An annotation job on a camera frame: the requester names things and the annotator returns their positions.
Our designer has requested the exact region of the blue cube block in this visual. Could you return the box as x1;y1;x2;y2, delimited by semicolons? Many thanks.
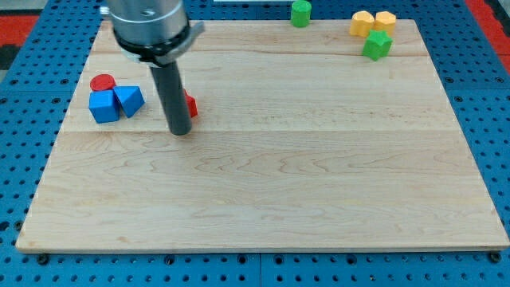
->
88;90;120;124

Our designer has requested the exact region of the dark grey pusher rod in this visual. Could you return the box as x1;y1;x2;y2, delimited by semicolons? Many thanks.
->
151;61;192;136

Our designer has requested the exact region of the yellow hexagon block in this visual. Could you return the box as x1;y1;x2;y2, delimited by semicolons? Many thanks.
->
373;11;397;36

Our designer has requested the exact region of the blue triangle block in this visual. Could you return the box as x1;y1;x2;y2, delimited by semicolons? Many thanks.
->
113;86;145;118

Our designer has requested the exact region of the green star block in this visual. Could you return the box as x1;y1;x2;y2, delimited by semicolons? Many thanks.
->
362;29;393;61

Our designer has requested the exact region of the red block behind rod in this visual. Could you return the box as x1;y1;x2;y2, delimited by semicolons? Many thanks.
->
184;89;198;118

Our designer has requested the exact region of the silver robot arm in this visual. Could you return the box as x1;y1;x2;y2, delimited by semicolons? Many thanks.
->
106;0;205;68

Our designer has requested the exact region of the wooden board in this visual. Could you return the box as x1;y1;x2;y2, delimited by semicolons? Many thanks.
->
16;19;509;254

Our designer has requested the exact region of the red cylinder block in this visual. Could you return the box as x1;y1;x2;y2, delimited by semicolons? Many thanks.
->
89;73;116;92

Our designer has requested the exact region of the green cylinder block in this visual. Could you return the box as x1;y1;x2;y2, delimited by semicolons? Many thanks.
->
290;0;312;28

